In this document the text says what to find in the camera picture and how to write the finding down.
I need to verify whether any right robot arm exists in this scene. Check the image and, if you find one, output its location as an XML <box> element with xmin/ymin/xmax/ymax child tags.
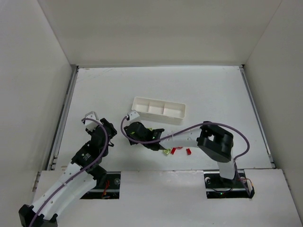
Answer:
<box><xmin>122</xmin><ymin>122</ymin><xmax>236</xmax><ymax>180</ymax></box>

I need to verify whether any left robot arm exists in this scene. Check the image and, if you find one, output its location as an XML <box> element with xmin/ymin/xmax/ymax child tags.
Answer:
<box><xmin>18</xmin><ymin>117</ymin><xmax>117</xmax><ymax>227</ymax></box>

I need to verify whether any green square lego lower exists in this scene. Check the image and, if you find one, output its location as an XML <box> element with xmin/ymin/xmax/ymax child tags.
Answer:
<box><xmin>162</xmin><ymin>149</ymin><xmax>171</xmax><ymax>156</ymax></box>

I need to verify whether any white three-compartment tray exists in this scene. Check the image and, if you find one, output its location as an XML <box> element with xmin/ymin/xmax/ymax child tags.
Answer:
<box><xmin>131</xmin><ymin>97</ymin><xmax>186</xmax><ymax>125</ymax></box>

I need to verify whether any red lego wedge middle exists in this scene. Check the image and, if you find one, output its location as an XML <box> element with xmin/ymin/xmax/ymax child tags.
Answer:
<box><xmin>170</xmin><ymin>148</ymin><xmax>177</xmax><ymax>155</ymax></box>

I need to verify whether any red lego block right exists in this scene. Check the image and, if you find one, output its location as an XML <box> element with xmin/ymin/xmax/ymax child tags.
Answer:
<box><xmin>186</xmin><ymin>148</ymin><xmax>192</xmax><ymax>156</ymax></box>

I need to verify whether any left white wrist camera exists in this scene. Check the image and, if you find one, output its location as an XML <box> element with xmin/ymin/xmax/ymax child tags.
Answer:
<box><xmin>81</xmin><ymin>111</ymin><xmax>99</xmax><ymax>131</ymax></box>

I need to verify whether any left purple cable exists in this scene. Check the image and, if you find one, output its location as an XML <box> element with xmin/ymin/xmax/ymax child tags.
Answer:
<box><xmin>29</xmin><ymin>118</ymin><xmax>108</xmax><ymax>227</ymax></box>

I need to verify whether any purple cable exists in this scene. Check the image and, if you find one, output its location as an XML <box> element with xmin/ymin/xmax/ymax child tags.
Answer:
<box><xmin>121</xmin><ymin>115</ymin><xmax>251</xmax><ymax>197</ymax></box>
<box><xmin>29</xmin><ymin>118</ymin><xmax>108</xmax><ymax>227</ymax></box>

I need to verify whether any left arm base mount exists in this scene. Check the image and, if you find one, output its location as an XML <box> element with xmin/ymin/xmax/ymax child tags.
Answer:
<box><xmin>81</xmin><ymin>172</ymin><xmax>121</xmax><ymax>200</ymax></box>

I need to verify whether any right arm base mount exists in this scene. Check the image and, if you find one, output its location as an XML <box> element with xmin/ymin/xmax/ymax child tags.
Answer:
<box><xmin>204</xmin><ymin>170</ymin><xmax>255</xmax><ymax>199</ymax></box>

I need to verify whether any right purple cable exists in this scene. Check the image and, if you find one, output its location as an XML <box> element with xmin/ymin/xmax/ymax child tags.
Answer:
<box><xmin>121</xmin><ymin>115</ymin><xmax>251</xmax><ymax>197</ymax></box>

